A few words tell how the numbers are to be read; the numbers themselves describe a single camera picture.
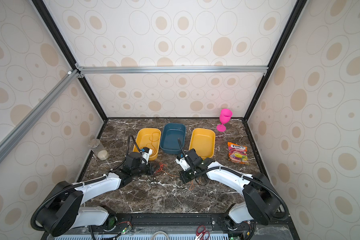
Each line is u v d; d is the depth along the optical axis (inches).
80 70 35.5
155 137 41.6
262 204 16.5
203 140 41.7
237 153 38.1
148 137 41.8
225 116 40.2
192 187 33.6
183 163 30.1
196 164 25.5
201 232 28.1
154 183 33.8
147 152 31.2
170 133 43.8
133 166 27.0
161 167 34.4
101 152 37.2
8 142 21.4
